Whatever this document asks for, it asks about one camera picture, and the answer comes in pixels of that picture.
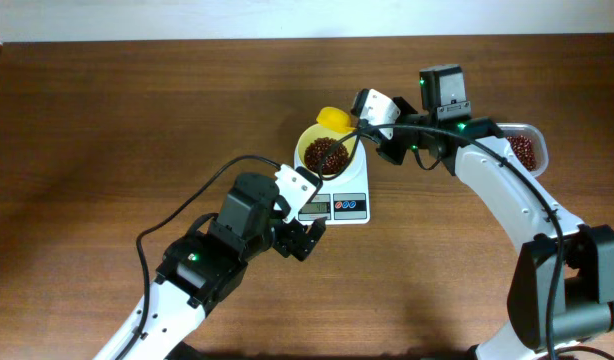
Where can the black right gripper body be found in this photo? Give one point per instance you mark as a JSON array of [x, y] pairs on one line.
[[393, 149]]

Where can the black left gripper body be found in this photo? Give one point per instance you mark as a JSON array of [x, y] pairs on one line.
[[283, 238]]

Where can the yellow measuring scoop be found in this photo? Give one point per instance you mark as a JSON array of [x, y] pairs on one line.
[[335, 119]]

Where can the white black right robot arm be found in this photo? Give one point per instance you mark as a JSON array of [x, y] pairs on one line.
[[562, 292]]

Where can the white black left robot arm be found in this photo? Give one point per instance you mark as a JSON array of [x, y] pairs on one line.
[[205, 265]]

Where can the white digital kitchen scale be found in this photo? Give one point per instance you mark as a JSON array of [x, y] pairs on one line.
[[344, 200]]

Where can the red beans in bowl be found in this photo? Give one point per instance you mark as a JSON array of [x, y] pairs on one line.
[[327, 156]]

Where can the red adzuki beans in container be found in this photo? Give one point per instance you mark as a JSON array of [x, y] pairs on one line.
[[522, 147]]

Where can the clear plastic bean container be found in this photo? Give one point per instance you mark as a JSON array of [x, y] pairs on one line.
[[539, 144]]

